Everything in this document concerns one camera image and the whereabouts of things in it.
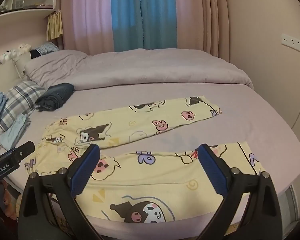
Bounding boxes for yellow cartoon print pants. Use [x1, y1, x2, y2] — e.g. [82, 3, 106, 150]
[24, 95, 260, 224]

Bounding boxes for pink curtain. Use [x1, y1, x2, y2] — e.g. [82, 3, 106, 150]
[61, 0, 230, 60]

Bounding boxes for plaid grey white pillow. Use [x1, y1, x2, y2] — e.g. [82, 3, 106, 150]
[0, 81, 46, 148]

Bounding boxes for dark rolled towel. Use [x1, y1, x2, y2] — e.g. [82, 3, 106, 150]
[35, 83, 75, 112]

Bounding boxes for pink folded duvet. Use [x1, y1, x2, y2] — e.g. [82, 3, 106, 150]
[25, 49, 253, 90]

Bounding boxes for white wall power strip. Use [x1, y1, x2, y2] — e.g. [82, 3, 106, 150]
[281, 34, 300, 52]

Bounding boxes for teal curtain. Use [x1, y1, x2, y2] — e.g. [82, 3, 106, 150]
[111, 0, 177, 52]

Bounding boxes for folded light blue jeans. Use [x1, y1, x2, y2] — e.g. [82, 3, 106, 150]
[0, 114, 31, 150]

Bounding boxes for yellow fringed cloth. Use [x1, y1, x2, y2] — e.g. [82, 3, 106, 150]
[46, 10, 63, 41]

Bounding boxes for blue checked cloth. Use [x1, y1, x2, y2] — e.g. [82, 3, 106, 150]
[30, 42, 59, 59]

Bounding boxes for white wall shelf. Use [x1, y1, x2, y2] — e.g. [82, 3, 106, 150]
[0, 0, 56, 27]

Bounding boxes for white plush toy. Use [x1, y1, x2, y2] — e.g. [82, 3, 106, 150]
[0, 43, 32, 65]

